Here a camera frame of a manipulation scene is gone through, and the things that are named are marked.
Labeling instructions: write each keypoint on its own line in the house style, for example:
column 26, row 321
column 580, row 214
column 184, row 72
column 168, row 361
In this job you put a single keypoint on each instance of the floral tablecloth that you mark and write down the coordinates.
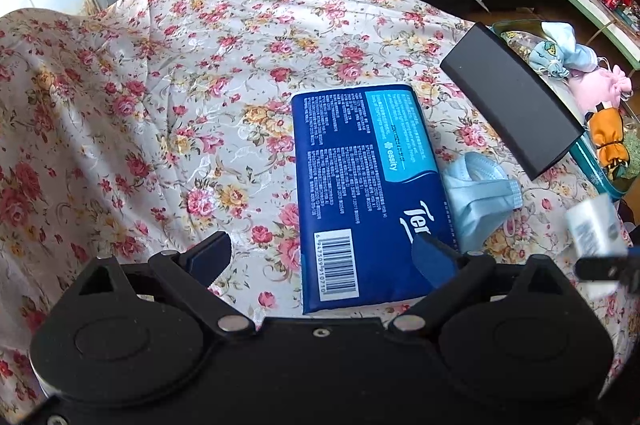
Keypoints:
column 155, row 123

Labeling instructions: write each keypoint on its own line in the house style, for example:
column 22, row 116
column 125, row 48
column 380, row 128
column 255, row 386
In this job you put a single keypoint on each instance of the blue Tempo tissue pack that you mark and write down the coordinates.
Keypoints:
column 367, row 183

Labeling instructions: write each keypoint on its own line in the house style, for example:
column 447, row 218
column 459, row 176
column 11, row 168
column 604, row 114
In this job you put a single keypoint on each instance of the blue face mask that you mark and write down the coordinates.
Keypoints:
column 576, row 56

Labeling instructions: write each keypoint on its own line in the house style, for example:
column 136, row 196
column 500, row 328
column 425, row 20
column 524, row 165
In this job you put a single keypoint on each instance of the small white tissue packet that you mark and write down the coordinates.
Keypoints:
column 595, row 228

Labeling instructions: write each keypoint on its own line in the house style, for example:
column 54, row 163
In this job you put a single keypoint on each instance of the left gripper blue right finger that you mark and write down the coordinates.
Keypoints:
column 436, row 265

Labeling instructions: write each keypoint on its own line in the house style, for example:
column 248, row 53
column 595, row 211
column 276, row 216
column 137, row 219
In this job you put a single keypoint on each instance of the orange navy fabric pouch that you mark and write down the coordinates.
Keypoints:
column 606, row 131

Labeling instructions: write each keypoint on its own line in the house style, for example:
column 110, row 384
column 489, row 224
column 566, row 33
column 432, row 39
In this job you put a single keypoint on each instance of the blue surgical masks pile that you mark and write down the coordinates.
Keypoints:
column 481, row 198

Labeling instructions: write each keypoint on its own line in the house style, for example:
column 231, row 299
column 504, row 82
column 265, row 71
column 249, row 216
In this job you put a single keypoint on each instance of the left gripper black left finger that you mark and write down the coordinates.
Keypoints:
column 200, row 265

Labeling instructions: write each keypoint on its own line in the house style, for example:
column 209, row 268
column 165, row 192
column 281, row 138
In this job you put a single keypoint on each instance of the pink drawstring pouch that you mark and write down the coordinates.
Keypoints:
column 602, row 86

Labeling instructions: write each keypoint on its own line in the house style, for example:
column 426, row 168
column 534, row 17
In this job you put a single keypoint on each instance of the teal gold metal tin tray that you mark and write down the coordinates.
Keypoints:
column 522, row 37

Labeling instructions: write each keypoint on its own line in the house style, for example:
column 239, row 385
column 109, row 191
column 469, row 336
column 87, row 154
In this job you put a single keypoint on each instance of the black triangular glasses case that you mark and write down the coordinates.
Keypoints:
column 531, row 120

